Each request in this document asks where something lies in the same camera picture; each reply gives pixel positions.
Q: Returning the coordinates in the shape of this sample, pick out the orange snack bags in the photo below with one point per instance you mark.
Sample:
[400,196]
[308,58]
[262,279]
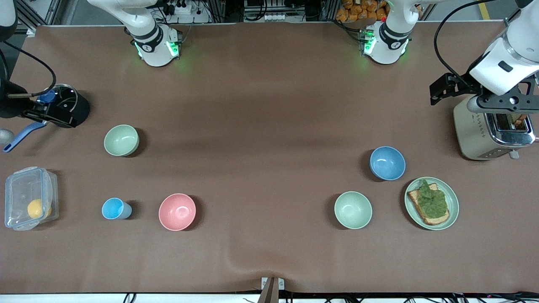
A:
[358,12]

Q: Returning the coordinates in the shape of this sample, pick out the blue bowl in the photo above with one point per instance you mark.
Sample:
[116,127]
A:
[387,163]

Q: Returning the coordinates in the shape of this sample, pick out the glass lid with blue knob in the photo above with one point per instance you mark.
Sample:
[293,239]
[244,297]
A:
[67,90]

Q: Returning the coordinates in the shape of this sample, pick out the brown table cloth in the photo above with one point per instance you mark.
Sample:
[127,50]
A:
[269,126]

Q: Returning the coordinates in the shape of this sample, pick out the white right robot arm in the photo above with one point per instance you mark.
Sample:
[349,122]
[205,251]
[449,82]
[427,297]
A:
[147,38]

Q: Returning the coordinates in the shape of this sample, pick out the aluminium frame profile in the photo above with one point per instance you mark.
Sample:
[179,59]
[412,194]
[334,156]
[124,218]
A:
[54,10]

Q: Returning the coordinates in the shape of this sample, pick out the pale green bowl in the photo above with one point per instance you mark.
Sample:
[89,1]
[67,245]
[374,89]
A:
[353,210]
[121,141]

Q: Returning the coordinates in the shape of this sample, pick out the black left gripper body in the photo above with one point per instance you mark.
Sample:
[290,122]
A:
[460,87]

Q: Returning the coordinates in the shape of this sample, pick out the pink bowl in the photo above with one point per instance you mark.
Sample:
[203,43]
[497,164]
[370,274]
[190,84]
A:
[177,212]

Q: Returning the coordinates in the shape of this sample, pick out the white power strip with plugs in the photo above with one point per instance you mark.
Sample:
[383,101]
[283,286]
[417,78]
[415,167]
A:
[185,17]

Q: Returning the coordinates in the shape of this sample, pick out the brown toast slice in toaster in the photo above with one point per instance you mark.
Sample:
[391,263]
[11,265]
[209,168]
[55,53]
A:
[518,121]

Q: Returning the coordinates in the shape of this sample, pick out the light blue cup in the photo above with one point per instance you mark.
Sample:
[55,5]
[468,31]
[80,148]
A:
[113,208]

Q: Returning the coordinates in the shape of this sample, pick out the yellow lemon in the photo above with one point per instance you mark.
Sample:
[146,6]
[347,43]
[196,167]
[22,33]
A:
[36,208]

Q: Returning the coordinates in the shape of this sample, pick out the clear plastic lidded container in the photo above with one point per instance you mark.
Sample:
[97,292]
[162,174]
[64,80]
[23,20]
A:
[19,189]

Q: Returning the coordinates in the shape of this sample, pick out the green lettuce leaf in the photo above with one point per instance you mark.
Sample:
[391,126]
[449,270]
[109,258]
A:
[433,202]

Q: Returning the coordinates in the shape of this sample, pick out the metal table clamp bracket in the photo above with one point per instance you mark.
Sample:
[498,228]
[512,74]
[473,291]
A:
[269,290]

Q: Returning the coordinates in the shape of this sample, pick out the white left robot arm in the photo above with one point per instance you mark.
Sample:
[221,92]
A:
[391,42]

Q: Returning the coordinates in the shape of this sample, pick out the pale green plate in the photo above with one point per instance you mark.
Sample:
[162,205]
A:
[453,210]

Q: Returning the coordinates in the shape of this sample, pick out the beige and chrome toaster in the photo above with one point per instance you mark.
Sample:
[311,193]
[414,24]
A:
[471,134]

